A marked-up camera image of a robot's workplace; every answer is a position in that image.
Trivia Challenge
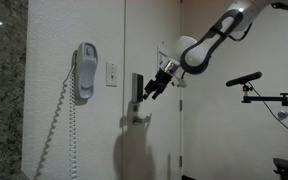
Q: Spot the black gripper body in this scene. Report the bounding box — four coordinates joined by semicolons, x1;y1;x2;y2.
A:
154;69;172;91

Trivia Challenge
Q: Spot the small lock thumb turn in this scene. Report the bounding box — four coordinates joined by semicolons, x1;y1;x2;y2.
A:
133;105;138;112

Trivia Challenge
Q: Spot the black electronic door lock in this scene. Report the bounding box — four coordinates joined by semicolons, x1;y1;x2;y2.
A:
132;73;143;103

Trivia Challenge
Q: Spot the white door notice sign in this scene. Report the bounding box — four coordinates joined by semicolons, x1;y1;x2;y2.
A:
157;46;168;69

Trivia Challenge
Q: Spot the white door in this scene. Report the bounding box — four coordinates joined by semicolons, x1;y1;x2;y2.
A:
121;0;181;180

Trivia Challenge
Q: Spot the silver door lever handle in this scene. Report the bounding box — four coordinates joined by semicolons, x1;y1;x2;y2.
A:
132;116;151;125

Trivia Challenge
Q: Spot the white light switch plate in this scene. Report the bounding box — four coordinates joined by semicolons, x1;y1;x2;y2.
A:
106;62;117;87

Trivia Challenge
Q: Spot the grey wall telephone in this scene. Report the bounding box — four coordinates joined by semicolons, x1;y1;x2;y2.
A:
75;42;98;100

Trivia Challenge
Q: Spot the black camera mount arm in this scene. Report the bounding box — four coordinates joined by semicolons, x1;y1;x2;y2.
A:
242;84;288;106

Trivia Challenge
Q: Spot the black stereo camera bar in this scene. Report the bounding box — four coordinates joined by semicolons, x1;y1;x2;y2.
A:
226;72;262;87

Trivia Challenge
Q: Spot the black camera cable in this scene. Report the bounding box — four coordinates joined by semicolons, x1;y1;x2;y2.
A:
249;83;288;142

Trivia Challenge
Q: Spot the silver round wall knob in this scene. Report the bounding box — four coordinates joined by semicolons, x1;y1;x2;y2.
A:
278;110;288;120

